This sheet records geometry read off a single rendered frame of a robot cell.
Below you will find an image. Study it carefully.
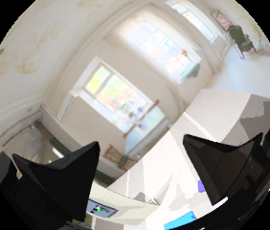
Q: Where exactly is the white flat rectangular block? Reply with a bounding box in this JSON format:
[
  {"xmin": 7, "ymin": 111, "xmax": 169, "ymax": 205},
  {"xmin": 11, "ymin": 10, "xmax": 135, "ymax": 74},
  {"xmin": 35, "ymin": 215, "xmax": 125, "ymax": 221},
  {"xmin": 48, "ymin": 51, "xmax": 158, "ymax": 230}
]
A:
[{"xmin": 211, "ymin": 197, "xmax": 228, "ymax": 210}]

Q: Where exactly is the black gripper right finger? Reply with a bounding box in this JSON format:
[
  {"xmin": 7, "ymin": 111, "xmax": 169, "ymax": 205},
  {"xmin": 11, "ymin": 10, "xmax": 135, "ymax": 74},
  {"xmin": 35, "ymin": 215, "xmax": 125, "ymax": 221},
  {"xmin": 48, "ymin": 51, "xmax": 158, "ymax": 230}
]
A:
[{"xmin": 182, "ymin": 132, "xmax": 264, "ymax": 206}]

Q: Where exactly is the purple cube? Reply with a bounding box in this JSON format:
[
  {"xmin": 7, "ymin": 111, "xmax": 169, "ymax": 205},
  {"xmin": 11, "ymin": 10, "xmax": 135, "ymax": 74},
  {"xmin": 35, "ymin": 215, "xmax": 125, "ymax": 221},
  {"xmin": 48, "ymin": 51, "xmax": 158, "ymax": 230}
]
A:
[{"xmin": 197, "ymin": 180, "xmax": 205, "ymax": 193}]

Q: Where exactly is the grey panel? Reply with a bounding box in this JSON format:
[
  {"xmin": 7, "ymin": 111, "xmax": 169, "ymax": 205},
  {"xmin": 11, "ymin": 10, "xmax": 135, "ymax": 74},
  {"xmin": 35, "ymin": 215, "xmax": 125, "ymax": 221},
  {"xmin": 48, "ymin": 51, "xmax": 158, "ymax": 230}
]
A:
[{"xmin": 86, "ymin": 181, "xmax": 161, "ymax": 225}]

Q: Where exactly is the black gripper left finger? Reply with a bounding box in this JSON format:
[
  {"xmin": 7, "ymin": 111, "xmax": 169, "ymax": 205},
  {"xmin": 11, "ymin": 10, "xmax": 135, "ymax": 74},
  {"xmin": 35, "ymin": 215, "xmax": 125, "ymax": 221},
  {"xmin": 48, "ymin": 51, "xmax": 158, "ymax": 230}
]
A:
[{"xmin": 12, "ymin": 141, "xmax": 101, "ymax": 222}]

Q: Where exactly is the blue flat square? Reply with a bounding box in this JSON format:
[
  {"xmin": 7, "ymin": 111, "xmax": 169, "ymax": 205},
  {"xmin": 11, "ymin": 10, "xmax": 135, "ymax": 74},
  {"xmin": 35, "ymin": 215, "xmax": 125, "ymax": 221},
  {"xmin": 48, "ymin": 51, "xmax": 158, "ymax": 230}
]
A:
[{"xmin": 165, "ymin": 211, "xmax": 196, "ymax": 230}]

